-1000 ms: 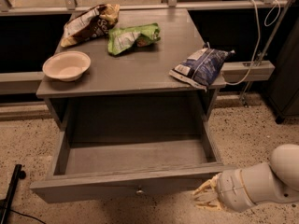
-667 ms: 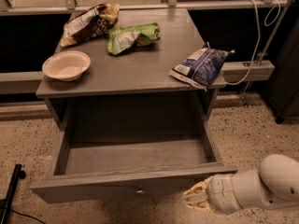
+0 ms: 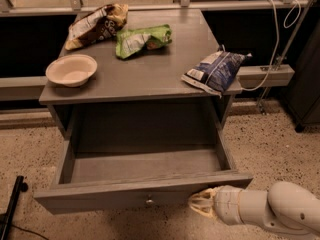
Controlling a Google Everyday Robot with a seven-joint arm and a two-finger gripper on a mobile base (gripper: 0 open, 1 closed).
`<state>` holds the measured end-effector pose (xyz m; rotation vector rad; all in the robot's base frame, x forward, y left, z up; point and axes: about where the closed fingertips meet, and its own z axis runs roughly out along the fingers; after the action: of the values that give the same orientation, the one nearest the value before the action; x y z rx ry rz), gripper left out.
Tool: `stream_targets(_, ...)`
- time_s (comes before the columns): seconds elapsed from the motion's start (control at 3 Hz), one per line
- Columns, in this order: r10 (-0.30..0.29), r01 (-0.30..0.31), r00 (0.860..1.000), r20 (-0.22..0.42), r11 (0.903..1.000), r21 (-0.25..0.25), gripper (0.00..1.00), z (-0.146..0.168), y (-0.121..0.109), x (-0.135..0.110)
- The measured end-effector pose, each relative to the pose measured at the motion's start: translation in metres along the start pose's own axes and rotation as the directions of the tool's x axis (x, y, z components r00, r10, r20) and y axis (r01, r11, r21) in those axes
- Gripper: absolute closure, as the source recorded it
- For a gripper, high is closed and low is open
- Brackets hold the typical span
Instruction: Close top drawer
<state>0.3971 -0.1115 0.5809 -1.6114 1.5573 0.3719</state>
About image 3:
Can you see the white round bowl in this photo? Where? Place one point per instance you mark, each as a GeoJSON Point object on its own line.
{"type": "Point", "coordinates": [71, 70]}

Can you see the brown chip bag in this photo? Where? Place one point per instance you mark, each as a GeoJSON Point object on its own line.
{"type": "Point", "coordinates": [101, 24]}

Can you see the dark cabinet at right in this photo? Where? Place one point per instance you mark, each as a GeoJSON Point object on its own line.
{"type": "Point", "coordinates": [302, 96]}

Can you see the grey top drawer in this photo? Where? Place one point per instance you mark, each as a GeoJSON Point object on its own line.
{"type": "Point", "coordinates": [140, 154]}

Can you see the black stand leg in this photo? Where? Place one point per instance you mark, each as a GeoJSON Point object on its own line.
{"type": "Point", "coordinates": [7, 217]}

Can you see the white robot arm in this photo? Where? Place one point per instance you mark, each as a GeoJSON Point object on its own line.
{"type": "Point", "coordinates": [286, 209]}

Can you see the metal railing frame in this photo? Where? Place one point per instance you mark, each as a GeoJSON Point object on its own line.
{"type": "Point", "coordinates": [150, 4]}

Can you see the green chip bag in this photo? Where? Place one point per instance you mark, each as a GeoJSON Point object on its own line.
{"type": "Point", "coordinates": [132, 41]}

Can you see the grey wooden drawer cabinet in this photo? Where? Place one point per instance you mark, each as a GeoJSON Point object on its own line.
{"type": "Point", "coordinates": [150, 70]}

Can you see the blue chip bag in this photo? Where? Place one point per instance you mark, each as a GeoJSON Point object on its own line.
{"type": "Point", "coordinates": [216, 72]}

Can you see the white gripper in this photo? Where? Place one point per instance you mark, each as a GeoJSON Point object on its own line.
{"type": "Point", "coordinates": [227, 203]}

